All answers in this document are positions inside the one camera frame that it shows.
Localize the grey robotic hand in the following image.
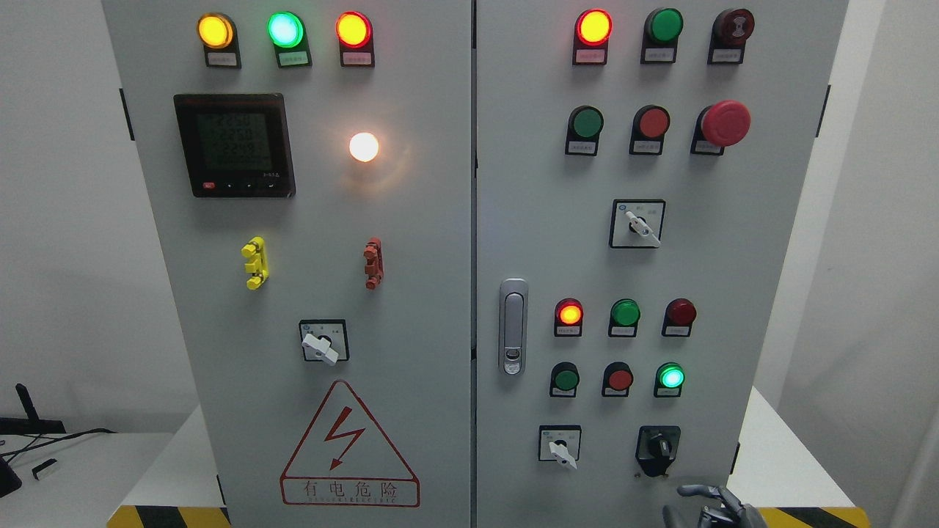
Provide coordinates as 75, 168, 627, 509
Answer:
676, 484, 768, 527

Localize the black rotary knob switch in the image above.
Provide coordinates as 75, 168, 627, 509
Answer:
635, 425, 682, 477

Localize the green push button lower right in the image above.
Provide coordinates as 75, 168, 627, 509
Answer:
654, 362, 685, 398

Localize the green push button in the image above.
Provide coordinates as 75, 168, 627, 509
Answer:
654, 362, 685, 398
549, 362, 580, 398
566, 105, 604, 156

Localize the red push button lower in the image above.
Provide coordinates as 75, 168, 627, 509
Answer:
601, 362, 634, 397

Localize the red push button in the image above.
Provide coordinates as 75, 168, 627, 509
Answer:
601, 362, 634, 397
629, 105, 671, 155

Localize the red indicator middle right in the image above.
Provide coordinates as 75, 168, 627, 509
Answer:
661, 298, 697, 337

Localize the green push button lower left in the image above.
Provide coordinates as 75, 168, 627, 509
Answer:
549, 362, 580, 398

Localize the green indicator middle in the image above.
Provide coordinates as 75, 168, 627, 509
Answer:
607, 298, 641, 338

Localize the red lit indicator middle left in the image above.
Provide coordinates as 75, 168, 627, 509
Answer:
554, 298, 584, 337

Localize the red lit indicator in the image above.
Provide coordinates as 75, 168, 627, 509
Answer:
554, 298, 584, 337
572, 9, 613, 66

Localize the grey right cabinet door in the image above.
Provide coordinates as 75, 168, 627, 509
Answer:
475, 1, 848, 527

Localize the grey cabinet door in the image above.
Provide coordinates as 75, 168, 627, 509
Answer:
103, 1, 473, 527
475, 1, 848, 527

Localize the red push button upper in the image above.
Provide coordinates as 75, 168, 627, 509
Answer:
629, 105, 671, 155

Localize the red electrical warning sticker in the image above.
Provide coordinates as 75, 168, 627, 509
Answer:
279, 380, 420, 508

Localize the red emergency stop button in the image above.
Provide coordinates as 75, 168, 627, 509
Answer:
690, 100, 752, 156

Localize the green push button upper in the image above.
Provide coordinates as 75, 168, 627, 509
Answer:
566, 105, 604, 156

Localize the red terminal connector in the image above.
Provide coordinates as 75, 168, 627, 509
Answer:
362, 237, 384, 290

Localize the dark red buzzer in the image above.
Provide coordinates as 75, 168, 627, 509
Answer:
707, 9, 755, 65

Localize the green indicator top right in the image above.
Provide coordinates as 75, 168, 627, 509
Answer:
640, 7, 684, 65

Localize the red lit indicator top right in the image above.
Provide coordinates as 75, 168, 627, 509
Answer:
572, 9, 613, 66

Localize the white glowing indicator light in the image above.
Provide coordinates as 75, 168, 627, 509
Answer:
348, 131, 380, 163

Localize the yellow terminal connector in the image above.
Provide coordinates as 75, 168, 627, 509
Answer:
241, 236, 271, 290

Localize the grey left cabinet door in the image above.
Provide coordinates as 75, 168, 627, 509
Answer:
103, 1, 473, 527

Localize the red indicator light top left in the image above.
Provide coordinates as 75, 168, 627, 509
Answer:
335, 11, 375, 67

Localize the black digital power meter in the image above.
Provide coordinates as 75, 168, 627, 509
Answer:
173, 93, 296, 199

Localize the green indicator light top left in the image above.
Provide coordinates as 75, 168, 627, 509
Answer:
267, 11, 312, 69

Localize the small black white clip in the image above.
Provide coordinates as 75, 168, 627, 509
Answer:
31, 458, 59, 481

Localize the black device with antenna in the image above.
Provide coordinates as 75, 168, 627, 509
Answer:
1, 384, 66, 435

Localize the yellow indicator light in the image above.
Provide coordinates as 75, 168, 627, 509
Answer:
197, 12, 241, 69

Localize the black monitor corner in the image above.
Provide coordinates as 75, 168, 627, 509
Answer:
0, 458, 23, 498

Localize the white selector switch lower right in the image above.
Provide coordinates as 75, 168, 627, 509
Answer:
538, 425, 582, 470

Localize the white selector switch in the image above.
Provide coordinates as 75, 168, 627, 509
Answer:
538, 425, 582, 470
608, 199, 666, 249

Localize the white selector switch upper right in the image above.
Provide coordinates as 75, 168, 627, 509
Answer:
608, 199, 666, 249

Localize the silver door lock handle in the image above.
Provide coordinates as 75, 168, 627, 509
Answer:
497, 278, 529, 375

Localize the white selector switch left door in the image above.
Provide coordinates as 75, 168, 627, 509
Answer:
299, 320, 350, 367

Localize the black cable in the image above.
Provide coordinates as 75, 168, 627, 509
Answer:
0, 428, 118, 466

